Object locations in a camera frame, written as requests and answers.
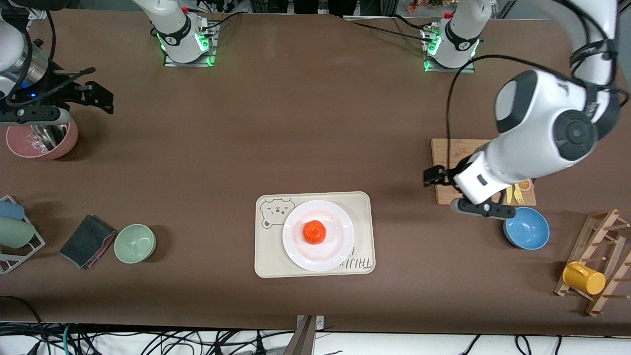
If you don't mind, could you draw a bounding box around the white tray with bear print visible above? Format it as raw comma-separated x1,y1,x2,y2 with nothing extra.
254,191,376,279

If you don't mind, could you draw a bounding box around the pale green cup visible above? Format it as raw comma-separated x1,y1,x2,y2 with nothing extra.
0,217,36,249

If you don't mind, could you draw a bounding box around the pink bowl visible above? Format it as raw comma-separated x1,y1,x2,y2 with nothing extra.
6,118,79,160

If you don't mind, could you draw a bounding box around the blue bowl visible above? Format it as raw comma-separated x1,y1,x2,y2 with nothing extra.
503,207,550,250

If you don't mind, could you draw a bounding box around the yellow mug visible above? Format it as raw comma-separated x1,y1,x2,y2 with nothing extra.
562,261,606,296

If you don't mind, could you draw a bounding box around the dark grey folded cloth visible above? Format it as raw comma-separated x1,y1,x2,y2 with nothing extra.
59,214,117,270

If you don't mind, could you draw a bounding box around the metal table clamp bracket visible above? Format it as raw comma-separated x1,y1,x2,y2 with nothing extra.
283,315,326,355

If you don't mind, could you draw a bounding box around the metal scoop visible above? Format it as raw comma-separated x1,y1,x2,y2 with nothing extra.
30,123,68,151

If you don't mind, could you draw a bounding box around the blue cup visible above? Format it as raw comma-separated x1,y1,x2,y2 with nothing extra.
0,200,25,221

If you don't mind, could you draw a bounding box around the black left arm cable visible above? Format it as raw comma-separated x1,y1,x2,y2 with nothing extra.
445,52,617,171

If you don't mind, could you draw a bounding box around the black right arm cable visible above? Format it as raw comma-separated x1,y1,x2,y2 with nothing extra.
0,10,97,109

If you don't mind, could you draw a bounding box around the white round plate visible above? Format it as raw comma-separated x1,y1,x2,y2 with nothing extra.
282,200,355,273

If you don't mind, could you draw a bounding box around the orange fruit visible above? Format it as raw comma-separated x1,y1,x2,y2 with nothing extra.
302,220,327,245

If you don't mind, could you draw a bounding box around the wooden cutting board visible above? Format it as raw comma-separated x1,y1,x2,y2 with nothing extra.
431,138,537,206

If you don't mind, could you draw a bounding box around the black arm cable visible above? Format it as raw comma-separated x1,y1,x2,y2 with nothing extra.
445,52,617,171
0,10,97,109

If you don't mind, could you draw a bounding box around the wooden peg rack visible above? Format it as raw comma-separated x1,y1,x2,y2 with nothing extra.
554,209,631,317

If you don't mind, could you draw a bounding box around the pale green bowl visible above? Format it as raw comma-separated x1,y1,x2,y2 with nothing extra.
114,224,157,264

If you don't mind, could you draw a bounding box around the white wire cup rack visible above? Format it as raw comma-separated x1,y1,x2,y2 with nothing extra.
0,195,46,275

